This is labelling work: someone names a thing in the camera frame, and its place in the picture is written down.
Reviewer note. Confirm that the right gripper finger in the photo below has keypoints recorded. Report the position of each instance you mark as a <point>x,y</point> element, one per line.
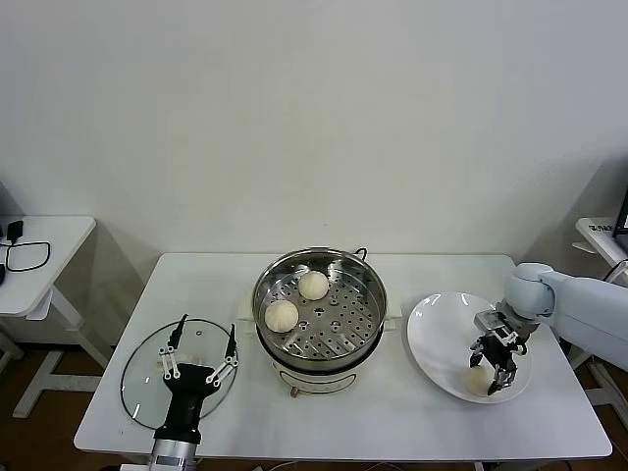
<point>476,355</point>
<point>504,378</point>

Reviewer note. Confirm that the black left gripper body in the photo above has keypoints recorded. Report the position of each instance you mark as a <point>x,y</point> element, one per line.
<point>189,392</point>

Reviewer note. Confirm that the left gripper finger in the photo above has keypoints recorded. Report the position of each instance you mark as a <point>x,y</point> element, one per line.
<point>230,350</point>
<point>169,360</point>

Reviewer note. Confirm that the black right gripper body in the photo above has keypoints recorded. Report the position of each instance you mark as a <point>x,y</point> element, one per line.
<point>500,353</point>

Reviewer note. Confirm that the white steamed baozi bun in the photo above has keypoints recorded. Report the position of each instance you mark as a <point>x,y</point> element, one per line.
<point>313,284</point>
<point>282,316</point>
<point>477,383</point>

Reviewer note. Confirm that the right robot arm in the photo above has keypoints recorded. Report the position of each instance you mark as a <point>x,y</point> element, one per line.
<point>579,304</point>

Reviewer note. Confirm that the steel perforated steamer basket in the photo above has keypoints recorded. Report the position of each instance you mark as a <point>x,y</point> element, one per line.
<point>343,319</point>

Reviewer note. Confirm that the white round plate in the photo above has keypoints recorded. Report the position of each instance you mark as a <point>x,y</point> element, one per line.
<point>432,333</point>

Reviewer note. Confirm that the white electric cooker base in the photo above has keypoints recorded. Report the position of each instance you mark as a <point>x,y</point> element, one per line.
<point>314,380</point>

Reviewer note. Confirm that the printed paper label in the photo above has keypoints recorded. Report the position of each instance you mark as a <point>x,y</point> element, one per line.
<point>601,227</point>

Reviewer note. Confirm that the small black device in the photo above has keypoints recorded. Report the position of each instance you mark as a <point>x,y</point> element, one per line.
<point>2,275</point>

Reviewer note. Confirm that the black power adapter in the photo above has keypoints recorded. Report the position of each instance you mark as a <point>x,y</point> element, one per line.
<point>15,230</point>

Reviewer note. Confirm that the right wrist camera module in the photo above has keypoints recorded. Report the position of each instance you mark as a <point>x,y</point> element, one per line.
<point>490,321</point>

